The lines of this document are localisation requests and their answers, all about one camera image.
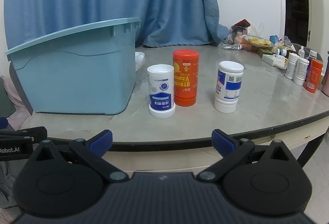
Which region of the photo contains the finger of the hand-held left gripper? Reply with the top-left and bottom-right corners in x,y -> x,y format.
0,117 -> 9,134
0,126 -> 48,142

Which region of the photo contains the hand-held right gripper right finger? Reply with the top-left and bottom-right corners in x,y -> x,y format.
197,129 -> 297,184

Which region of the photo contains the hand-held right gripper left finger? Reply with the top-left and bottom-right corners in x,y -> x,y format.
32,129 -> 129,184

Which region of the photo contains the white bottle with striped label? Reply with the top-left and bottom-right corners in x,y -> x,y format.
214,61 -> 244,113

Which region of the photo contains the light blue plastic storage bin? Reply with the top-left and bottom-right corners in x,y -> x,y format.
5,17 -> 141,115

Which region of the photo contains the large orange bottle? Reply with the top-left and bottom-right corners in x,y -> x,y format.
172,49 -> 200,107

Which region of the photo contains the white bottle with blue label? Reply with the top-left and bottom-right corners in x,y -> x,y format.
147,64 -> 176,119

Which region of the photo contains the pink printed blanket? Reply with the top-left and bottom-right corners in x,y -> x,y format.
0,75 -> 32,132

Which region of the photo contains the grey woven cloth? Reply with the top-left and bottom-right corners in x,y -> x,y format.
0,160 -> 22,217

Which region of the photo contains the white cardboard box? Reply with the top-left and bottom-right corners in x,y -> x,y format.
262,54 -> 286,68

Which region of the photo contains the white medicine bottle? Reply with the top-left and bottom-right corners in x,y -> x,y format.
293,57 -> 310,86
284,52 -> 300,80

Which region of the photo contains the plate with food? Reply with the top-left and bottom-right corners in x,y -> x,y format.
243,35 -> 275,48

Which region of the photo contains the small orange bottle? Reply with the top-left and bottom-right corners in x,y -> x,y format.
304,59 -> 324,93

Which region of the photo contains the clear plastic bag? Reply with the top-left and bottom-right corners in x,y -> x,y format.
247,22 -> 266,37

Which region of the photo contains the red box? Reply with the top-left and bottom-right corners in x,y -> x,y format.
231,20 -> 251,34

